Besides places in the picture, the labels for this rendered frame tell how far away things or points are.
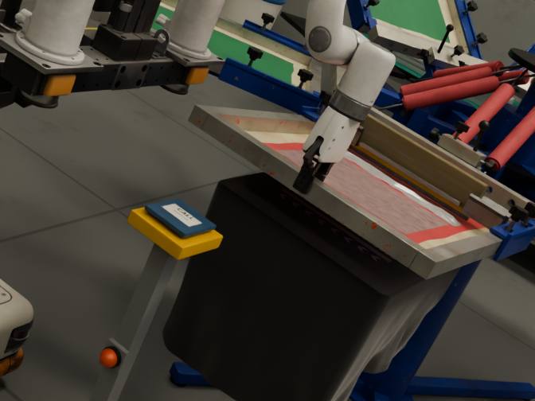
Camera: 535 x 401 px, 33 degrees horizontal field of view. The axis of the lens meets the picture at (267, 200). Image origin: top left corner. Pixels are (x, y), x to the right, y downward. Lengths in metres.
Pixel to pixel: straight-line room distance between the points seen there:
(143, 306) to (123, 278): 1.63
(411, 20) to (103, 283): 1.54
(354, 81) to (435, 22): 2.06
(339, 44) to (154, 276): 0.54
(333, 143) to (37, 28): 0.57
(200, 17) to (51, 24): 0.45
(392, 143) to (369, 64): 0.63
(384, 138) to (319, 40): 0.67
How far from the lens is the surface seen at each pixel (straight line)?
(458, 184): 2.20
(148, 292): 1.70
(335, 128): 1.65
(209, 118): 1.80
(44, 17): 1.64
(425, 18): 3.66
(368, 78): 1.64
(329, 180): 1.91
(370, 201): 1.92
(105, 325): 3.06
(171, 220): 1.61
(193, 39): 1.99
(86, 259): 3.38
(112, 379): 1.82
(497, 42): 6.22
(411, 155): 2.23
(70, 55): 1.66
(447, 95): 2.88
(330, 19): 1.63
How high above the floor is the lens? 1.66
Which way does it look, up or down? 22 degrees down
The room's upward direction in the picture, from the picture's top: 25 degrees clockwise
